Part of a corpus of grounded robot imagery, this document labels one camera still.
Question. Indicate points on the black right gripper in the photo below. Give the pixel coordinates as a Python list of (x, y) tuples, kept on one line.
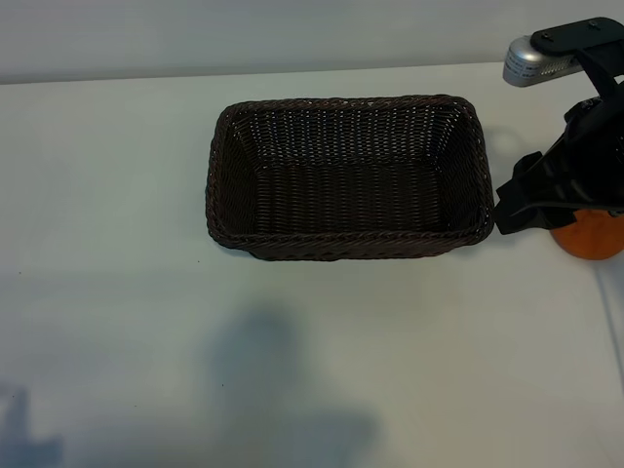
[(595, 156)]

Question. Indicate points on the orange fruit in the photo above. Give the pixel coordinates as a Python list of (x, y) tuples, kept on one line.
[(590, 241)]

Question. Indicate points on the dark brown wicker basket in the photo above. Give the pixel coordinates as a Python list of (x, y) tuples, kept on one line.
[(341, 195)]

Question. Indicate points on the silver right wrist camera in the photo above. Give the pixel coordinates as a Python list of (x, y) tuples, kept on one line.
[(521, 63)]

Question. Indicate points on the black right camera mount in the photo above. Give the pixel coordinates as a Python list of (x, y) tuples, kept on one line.
[(580, 34)]

